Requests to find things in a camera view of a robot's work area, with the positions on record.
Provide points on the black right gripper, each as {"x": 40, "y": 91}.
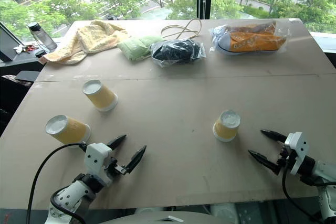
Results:
{"x": 285, "y": 157}

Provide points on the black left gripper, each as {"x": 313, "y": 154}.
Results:
{"x": 115, "y": 167}

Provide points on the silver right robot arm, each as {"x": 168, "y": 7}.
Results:
{"x": 321, "y": 182}

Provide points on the yellow paper cup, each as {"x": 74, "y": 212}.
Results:
{"x": 100, "y": 95}
{"x": 226, "y": 125}
{"x": 67, "y": 129}

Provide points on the green folded cloth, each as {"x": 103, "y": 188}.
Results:
{"x": 135, "y": 47}

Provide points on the orange sneakers in plastic bag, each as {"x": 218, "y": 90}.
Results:
{"x": 249, "y": 39}

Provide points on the black clothing in plastic bag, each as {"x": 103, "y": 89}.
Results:
{"x": 177, "y": 51}

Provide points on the yellow towel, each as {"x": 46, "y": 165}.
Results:
{"x": 86, "y": 41}

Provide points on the tan rubber band loop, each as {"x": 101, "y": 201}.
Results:
{"x": 181, "y": 30}

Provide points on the black side desk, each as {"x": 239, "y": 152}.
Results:
{"x": 15, "y": 77}

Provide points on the red keys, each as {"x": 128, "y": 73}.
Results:
{"x": 28, "y": 48}

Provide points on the clear water bottle black cap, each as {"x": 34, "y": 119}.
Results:
{"x": 42, "y": 36}

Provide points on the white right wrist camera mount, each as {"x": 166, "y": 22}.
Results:
{"x": 297, "y": 150}

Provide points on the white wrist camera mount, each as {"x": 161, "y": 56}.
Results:
{"x": 297, "y": 150}
{"x": 96, "y": 159}

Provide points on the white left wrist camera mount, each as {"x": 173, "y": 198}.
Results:
{"x": 96, "y": 159}

